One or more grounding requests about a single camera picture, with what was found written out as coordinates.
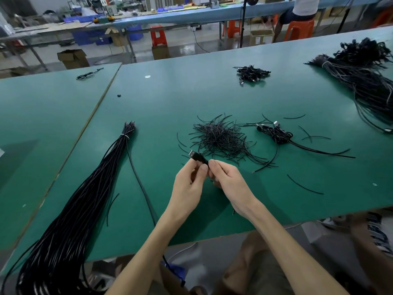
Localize person's right hand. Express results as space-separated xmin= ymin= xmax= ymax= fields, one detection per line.
xmin=208 ymin=159 xmax=262 ymax=220

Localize person's left hand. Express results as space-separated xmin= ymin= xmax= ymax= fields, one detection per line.
xmin=165 ymin=158 xmax=210 ymax=226

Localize pile of black wire ties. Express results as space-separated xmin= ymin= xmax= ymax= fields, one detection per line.
xmin=177 ymin=113 xmax=277 ymax=170

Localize small pile of knotted cables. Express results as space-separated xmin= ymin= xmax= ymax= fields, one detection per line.
xmin=233 ymin=65 xmax=271 ymax=85

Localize long black cable bundle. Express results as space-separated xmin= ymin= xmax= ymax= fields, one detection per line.
xmin=0 ymin=121 xmax=137 ymax=295

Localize small cable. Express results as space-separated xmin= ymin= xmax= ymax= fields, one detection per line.
xmin=76 ymin=67 xmax=104 ymax=80

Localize large heap of black cables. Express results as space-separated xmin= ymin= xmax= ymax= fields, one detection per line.
xmin=306 ymin=37 xmax=393 ymax=134

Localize person's left forearm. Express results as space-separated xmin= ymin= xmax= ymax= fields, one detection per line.
xmin=106 ymin=211 xmax=191 ymax=295

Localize person's right forearm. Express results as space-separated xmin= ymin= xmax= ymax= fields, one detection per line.
xmin=246 ymin=202 xmax=350 ymax=295

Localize person's brown shorts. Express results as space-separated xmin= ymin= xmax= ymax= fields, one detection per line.
xmin=150 ymin=233 xmax=296 ymax=295

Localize person's right leg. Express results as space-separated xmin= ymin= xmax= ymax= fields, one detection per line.
xmin=344 ymin=212 xmax=393 ymax=295

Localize blue plastic item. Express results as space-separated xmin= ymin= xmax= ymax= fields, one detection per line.
xmin=167 ymin=262 xmax=187 ymax=281

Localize small cardboard box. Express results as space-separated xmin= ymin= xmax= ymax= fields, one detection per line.
xmin=151 ymin=45 xmax=171 ymax=60

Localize orange plastic stool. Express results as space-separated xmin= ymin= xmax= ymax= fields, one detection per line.
xmin=284 ymin=19 xmax=315 ymax=41
xmin=371 ymin=9 xmax=393 ymax=28
xmin=227 ymin=20 xmax=242 ymax=39

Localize red plastic stool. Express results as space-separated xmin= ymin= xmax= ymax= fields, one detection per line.
xmin=150 ymin=25 xmax=168 ymax=47

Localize black fan on stand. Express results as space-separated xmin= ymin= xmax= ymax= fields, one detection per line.
xmin=238 ymin=0 xmax=260 ymax=48

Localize open cardboard box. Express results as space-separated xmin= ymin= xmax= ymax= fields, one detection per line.
xmin=57 ymin=49 xmax=90 ymax=70

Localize long blue workbench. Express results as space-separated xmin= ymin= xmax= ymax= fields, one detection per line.
xmin=89 ymin=0 xmax=393 ymax=25

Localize black tripod stand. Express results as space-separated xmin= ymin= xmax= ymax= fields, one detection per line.
xmin=337 ymin=0 xmax=357 ymax=33

